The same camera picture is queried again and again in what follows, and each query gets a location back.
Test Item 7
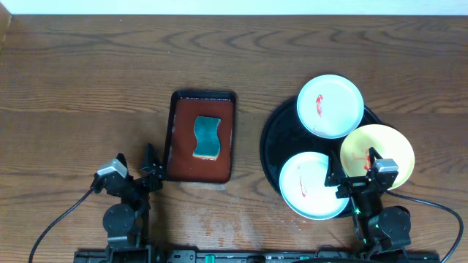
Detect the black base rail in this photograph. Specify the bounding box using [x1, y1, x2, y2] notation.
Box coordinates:
[72, 248, 439, 263]

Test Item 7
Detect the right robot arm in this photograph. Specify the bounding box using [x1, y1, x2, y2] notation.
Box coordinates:
[325, 148, 411, 258]

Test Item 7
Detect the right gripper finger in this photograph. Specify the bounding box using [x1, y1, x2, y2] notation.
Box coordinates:
[367, 147, 382, 168]
[325, 150, 344, 187]

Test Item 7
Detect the pale green plate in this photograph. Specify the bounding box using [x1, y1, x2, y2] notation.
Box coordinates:
[296, 75, 364, 140]
[279, 152, 349, 221]

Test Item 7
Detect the black rectangular water tray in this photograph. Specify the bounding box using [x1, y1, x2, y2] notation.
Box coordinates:
[163, 90, 236, 184]

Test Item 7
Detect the green scouring sponge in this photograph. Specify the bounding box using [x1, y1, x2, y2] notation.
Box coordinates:
[192, 116, 221, 160]

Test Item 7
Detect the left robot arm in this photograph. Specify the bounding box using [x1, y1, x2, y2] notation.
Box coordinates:
[91, 144, 165, 251]

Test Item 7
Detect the right black cable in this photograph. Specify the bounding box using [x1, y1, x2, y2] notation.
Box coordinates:
[383, 189, 464, 263]

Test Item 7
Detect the left black cable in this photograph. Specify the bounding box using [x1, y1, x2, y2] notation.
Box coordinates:
[28, 186, 97, 263]

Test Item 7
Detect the black cable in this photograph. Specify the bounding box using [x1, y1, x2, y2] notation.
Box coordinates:
[383, 189, 464, 263]
[28, 186, 97, 263]

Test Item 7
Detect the yellow plate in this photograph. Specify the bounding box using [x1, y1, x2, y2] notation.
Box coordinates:
[340, 124, 415, 190]

